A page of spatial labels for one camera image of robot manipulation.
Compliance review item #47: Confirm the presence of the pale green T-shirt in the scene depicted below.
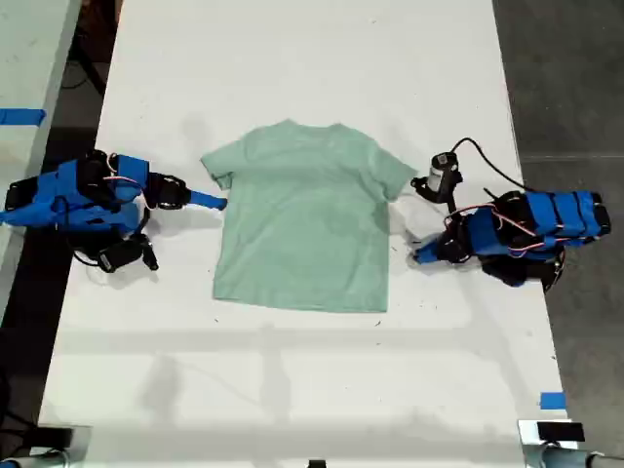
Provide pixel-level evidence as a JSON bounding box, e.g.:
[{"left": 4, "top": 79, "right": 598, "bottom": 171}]
[{"left": 200, "top": 118, "right": 419, "bottom": 314}]

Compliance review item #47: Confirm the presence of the long blue tape strip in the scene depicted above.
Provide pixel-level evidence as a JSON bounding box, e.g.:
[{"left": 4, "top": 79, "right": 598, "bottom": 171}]
[{"left": 0, "top": 107, "right": 48, "bottom": 128}]

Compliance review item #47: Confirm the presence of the grey side table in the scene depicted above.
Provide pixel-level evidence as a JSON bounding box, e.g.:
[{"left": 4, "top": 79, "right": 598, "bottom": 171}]
[{"left": 0, "top": 0, "right": 84, "bottom": 316}]

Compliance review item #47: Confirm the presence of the small black box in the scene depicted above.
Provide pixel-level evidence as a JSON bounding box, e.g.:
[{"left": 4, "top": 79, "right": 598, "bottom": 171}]
[
  {"left": 536, "top": 421, "right": 585, "bottom": 444},
  {"left": 36, "top": 426, "right": 74, "bottom": 448}
]

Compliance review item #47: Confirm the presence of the grey metal pipe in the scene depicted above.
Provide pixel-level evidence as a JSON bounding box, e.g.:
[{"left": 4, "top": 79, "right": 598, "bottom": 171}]
[{"left": 524, "top": 443, "right": 624, "bottom": 468}]

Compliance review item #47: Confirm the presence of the black camera stalk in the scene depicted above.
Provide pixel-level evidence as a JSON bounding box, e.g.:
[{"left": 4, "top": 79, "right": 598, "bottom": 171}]
[
  {"left": 410, "top": 175, "right": 459, "bottom": 215},
  {"left": 137, "top": 233, "right": 161, "bottom": 272}
]

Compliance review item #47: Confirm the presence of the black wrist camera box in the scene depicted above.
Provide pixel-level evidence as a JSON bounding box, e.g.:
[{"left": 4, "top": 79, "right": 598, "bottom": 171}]
[
  {"left": 427, "top": 151, "right": 463, "bottom": 192},
  {"left": 98, "top": 240, "right": 147, "bottom": 273}
]

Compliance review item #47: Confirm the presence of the black camera cable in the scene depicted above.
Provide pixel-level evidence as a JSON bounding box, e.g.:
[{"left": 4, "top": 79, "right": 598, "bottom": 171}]
[
  {"left": 71, "top": 214, "right": 150, "bottom": 268},
  {"left": 448, "top": 136, "right": 530, "bottom": 192}
]

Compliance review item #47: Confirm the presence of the black floor cable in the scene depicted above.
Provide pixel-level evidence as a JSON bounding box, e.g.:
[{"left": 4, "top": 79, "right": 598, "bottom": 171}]
[{"left": 60, "top": 28, "right": 107, "bottom": 97}]

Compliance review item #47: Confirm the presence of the silver metal bracket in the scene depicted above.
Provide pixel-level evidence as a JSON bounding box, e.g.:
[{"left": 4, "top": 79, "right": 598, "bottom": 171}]
[
  {"left": 517, "top": 418, "right": 587, "bottom": 446},
  {"left": 28, "top": 424, "right": 94, "bottom": 468}
]

